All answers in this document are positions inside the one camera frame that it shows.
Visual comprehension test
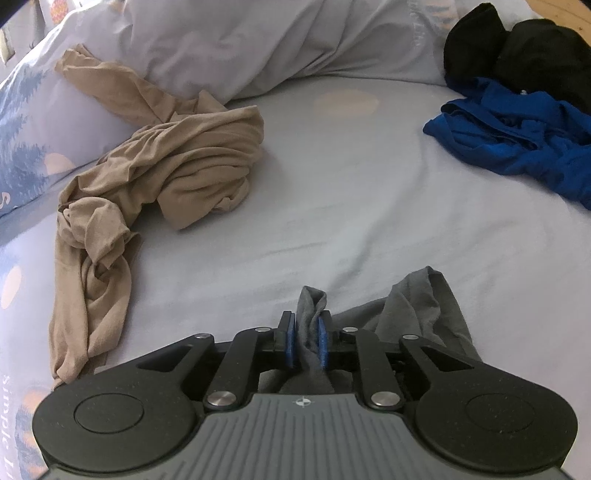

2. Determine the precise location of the grey t-shirt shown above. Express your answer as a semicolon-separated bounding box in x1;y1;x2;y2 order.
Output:
259;266;480;395

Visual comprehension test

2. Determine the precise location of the blue forest print bedsheet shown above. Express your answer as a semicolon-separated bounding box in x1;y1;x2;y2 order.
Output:
1;78;590;479

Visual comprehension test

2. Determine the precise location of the beige garment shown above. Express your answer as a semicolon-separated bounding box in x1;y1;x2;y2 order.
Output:
49;45;263;385

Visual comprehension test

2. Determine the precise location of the blue garment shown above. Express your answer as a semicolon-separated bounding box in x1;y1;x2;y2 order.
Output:
423;78;590;209

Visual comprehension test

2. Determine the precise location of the blue forest print duvet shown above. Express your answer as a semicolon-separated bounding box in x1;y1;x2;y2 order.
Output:
1;1;474;214

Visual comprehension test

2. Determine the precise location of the black garment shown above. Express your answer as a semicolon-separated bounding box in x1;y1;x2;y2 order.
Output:
444;3;590;114

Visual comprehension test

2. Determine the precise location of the wooden headboard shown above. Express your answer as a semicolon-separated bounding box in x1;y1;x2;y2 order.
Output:
527;0;590;40

